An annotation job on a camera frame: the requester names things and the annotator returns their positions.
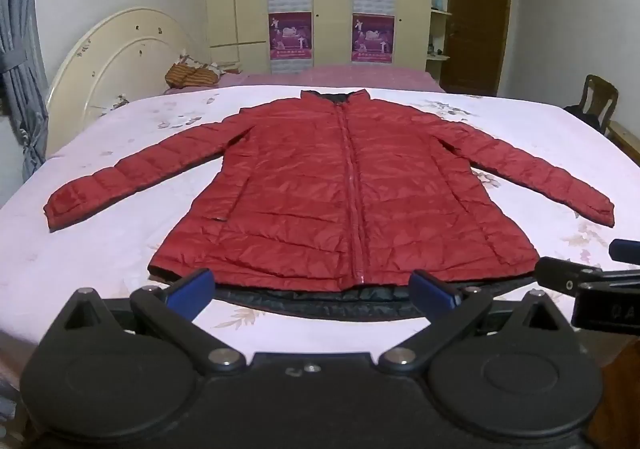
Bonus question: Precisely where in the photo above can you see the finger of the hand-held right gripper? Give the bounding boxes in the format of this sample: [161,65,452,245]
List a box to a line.
[609,238,640,263]
[534,256,603,295]

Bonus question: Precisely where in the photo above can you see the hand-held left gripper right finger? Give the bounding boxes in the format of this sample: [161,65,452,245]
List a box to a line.
[377,270,581,376]

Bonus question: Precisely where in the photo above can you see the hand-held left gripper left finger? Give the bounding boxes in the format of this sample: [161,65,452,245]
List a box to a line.
[47,268,247,376]

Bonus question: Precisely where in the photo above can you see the red down jacket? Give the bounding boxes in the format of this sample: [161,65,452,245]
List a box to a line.
[42,88,616,322]

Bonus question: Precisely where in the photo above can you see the floral white bedsheet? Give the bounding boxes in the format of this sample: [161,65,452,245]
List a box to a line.
[0,83,640,380]

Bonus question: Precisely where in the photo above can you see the wooden furniture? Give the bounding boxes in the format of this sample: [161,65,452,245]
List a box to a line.
[606,120,640,151]

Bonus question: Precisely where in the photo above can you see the dark cloth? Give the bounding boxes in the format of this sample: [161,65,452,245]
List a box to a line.
[563,104,608,130]

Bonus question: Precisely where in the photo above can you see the wooden chair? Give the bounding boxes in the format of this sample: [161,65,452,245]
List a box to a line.
[564,74,620,131]

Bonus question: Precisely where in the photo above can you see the pink blanket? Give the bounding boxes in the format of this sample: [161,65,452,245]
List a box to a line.
[165,62,446,96]

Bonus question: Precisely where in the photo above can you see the cream round headboard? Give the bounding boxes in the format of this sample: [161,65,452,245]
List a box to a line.
[45,6,211,155]

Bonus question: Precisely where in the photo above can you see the cream open shelf unit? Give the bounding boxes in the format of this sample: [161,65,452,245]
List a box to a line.
[425,0,457,81]

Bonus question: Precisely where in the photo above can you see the dark brown wooden door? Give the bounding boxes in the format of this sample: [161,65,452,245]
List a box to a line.
[440,0,514,97]

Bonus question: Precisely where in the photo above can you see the grey blue curtain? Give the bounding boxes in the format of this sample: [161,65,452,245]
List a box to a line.
[0,0,49,182]

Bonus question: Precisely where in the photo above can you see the cream yellow wardrobe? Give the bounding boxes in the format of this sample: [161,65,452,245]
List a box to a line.
[202,0,434,76]

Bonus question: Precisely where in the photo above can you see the purple wall poster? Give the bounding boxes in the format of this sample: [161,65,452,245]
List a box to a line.
[268,12,313,61]
[351,14,395,63]

